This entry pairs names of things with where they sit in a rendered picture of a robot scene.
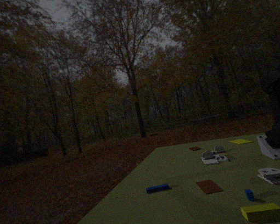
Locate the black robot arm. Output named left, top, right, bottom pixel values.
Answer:
left=260, top=64, right=280, bottom=149

